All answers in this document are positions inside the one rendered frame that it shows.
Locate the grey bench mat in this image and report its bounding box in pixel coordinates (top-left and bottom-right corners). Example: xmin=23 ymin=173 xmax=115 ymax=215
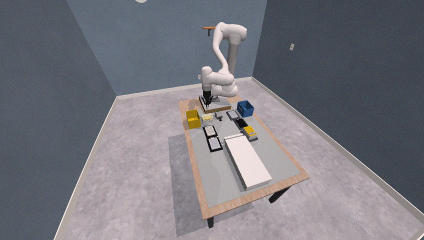
xmin=184 ymin=102 xmax=301 ymax=208

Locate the yellow open-top bin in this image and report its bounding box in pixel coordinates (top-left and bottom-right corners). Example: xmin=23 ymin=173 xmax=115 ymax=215
xmin=186 ymin=109 xmax=201 ymax=129

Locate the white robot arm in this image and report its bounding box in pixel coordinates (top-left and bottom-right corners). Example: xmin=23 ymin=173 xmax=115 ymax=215
xmin=200 ymin=22 xmax=247 ymax=102

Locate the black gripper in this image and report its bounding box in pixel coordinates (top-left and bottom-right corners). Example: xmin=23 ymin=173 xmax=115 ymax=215
xmin=201 ymin=90 xmax=213 ymax=110

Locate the blue open-top bin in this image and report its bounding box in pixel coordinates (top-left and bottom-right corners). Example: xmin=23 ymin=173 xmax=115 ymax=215
xmin=237 ymin=100 xmax=254 ymax=118

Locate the black assay plate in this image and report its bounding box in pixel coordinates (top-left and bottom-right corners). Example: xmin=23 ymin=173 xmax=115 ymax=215
xmin=236 ymin=118 xmax=247 ymax=128

